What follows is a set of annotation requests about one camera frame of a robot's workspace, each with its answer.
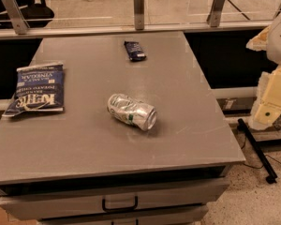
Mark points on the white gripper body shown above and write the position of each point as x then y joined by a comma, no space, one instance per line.
273,42

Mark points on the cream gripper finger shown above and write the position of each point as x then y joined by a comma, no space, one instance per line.
267,107
260,41

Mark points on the dark blue rxbar wrapper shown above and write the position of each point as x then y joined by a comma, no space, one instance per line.
134,51

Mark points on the black floor stand bar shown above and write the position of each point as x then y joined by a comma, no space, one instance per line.
271,178

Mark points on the crushed silver green can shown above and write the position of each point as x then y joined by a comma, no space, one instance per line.
132,112

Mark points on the grey lower drawer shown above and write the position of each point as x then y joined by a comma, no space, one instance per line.
177,215

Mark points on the grey drawer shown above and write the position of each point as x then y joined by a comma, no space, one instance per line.
88,201
177,215

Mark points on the glass railing panel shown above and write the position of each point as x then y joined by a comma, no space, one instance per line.
96,13

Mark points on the blue kettle chips bag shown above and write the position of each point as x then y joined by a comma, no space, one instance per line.
40,88

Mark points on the black office chair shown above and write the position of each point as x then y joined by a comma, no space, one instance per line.
36,12

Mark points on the grey upper drawer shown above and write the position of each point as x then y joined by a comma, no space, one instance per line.
88,201

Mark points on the right metal glass bracket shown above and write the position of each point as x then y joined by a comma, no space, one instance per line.
214,16

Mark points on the metal glass bracket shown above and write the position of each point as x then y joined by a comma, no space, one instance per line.
139,14
17,20
214,16

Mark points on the middle metal glass bracket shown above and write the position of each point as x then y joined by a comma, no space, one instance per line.
139,14

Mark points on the black drawer handle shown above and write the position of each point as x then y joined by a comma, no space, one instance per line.
120,205

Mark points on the left metal glass bracket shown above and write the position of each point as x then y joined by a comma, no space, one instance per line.
17,20

